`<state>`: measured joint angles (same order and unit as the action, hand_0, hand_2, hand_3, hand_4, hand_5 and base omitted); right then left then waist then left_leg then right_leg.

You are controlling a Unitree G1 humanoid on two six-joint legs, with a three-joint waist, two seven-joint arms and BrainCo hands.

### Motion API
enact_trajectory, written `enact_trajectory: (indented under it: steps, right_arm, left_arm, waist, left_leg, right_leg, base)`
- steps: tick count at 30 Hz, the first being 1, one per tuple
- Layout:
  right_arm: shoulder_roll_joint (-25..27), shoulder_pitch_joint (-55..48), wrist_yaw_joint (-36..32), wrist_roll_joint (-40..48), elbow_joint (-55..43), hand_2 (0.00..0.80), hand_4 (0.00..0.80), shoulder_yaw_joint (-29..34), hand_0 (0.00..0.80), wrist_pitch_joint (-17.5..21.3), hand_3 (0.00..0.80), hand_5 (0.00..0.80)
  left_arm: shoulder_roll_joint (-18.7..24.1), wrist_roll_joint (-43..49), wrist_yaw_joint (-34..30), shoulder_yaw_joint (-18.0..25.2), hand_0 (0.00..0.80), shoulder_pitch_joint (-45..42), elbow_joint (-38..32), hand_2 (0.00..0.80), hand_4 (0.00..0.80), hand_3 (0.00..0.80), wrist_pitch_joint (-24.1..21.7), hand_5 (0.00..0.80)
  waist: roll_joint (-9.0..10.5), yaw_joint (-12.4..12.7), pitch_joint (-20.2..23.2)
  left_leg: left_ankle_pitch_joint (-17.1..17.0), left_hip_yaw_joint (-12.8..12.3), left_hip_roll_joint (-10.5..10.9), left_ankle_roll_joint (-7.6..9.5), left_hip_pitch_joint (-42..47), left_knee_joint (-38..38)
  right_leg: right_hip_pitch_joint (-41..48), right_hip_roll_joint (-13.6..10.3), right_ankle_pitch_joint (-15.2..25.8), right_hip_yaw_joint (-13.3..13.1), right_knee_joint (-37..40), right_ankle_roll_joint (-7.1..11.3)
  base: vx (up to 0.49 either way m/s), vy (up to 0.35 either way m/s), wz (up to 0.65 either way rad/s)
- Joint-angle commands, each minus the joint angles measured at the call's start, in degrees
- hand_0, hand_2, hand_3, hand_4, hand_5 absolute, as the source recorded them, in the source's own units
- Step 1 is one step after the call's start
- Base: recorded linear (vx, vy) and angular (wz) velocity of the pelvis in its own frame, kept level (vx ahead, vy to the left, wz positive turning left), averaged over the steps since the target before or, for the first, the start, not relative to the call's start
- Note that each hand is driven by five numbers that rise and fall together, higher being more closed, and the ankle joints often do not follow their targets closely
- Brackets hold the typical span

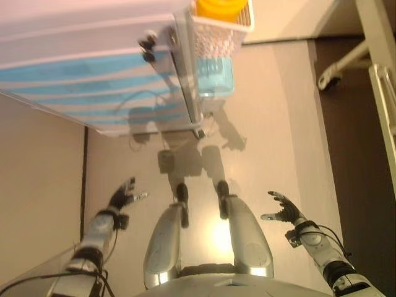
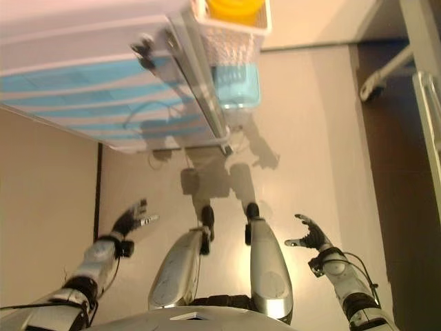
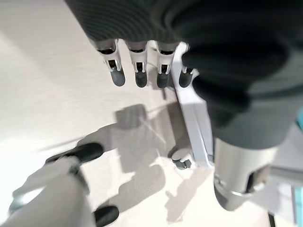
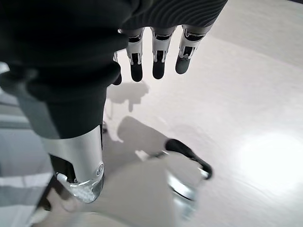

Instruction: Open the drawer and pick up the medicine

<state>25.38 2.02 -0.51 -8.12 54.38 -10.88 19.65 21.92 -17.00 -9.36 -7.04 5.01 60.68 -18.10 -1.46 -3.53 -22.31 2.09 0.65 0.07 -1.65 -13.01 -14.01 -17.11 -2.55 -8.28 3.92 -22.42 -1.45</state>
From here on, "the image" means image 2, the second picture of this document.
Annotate black cart lock key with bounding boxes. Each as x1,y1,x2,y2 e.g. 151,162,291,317
130,33,156,69

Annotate white hospital bed frame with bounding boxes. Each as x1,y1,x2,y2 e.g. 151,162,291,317
360,0,441,225

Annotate yellow sharps container red lid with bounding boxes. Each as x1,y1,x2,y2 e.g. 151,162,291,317
205,0,266,27

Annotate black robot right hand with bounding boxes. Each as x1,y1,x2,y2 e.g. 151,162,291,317
284,213,334,254

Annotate silver robot leg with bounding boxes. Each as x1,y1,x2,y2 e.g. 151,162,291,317
147,205,215,311
244,202,294,325

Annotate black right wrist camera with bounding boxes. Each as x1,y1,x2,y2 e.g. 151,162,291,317
308,257,325,277

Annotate silver robot left leg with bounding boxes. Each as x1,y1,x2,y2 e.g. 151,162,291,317
147,205,215,311

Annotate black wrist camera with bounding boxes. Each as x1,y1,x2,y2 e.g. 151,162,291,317
308,257,325,277
115,240,135,258

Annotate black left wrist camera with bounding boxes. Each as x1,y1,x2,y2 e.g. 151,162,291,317
115,240,135,258

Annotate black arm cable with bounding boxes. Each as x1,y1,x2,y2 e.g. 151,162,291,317
344,251,380,308
98,254,121,297

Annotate bed caster wheel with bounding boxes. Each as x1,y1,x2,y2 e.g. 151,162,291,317
360,82,385,101

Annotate silver robot right leg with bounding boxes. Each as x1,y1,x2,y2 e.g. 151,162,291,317
244,202,294,325

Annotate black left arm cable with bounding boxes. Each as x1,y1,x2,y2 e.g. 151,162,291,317
98,254,121,297

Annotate white medical cart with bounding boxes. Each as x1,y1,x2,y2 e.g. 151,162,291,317
0,0,235,156

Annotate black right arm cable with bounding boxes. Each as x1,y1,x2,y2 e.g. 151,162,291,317
344,251,380,308

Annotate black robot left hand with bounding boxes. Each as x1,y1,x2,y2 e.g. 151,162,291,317
110,198,160,239

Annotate blue front cart drawer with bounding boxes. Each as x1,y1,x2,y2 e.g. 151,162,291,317
0,88,182,106
0,57,173,94
51,113,204,132

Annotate white perforated side basket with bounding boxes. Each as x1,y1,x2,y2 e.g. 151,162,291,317
191,0,273,68

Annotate grey robot torso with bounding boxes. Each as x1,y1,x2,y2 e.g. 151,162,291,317
85,303,287,331

